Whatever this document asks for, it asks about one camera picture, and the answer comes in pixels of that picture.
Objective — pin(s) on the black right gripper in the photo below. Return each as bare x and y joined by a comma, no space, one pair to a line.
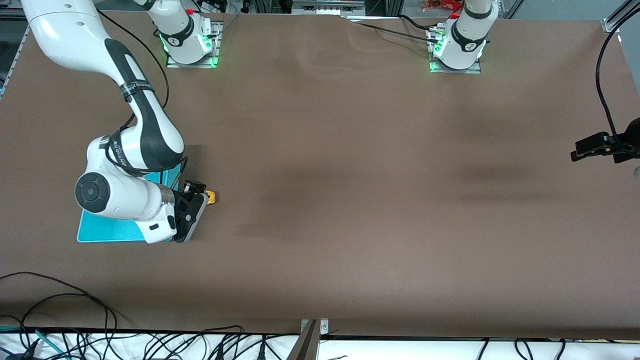
183,198

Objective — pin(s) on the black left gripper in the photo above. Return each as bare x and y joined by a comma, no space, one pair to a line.
626,141

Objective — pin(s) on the yellow beetle toy car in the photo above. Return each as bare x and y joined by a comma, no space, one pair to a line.
212,198

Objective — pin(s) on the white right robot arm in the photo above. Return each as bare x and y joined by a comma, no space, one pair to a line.
125,200

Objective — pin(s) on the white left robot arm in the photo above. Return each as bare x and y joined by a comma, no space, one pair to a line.
467,40

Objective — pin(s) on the turquoise plastic bin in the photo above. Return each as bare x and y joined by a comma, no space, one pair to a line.
105,231

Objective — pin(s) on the red package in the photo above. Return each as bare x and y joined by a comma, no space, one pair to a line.
442,5

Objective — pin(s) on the metal corner bracket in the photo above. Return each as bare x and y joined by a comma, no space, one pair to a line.
612,25

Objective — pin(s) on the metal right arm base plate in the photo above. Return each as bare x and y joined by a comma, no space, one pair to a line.
192,65

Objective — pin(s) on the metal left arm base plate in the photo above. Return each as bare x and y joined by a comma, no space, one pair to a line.
455,71

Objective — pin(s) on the small metal table bracket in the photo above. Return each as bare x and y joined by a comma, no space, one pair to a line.
324,326

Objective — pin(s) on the dark aluminium camera post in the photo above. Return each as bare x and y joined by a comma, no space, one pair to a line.
305,347

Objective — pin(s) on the grey metal rail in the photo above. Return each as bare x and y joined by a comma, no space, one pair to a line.
327,6

